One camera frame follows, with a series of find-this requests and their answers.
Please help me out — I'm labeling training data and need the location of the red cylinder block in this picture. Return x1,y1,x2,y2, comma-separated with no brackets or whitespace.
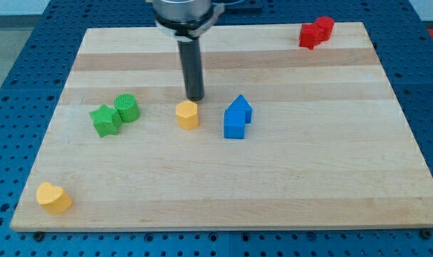
314,16,334,41

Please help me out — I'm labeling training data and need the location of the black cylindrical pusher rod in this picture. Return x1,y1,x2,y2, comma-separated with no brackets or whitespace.
178,39,205,101

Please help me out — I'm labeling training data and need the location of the green cylinder block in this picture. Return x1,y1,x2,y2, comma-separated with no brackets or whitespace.
114,94,140,123

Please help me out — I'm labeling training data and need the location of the blue cube block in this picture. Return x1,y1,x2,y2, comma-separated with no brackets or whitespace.
224,109,245,139

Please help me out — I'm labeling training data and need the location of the wooden board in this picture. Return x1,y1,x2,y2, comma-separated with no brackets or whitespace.
11,22,433,232

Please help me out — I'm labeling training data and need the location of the yellow heart block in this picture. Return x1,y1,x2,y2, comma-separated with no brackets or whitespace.
36,181,73,215

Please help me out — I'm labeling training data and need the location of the green star block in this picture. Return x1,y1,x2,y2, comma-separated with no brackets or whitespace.
89,104,123,137

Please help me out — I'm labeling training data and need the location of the yellow hexagon block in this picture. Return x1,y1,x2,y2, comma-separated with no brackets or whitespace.
176,100,199,130

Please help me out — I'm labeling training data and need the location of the blue triangle block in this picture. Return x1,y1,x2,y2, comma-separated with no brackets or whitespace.
229,94,252,124

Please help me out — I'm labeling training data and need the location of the red star block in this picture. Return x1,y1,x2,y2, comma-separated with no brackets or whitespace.
299,24,324,50

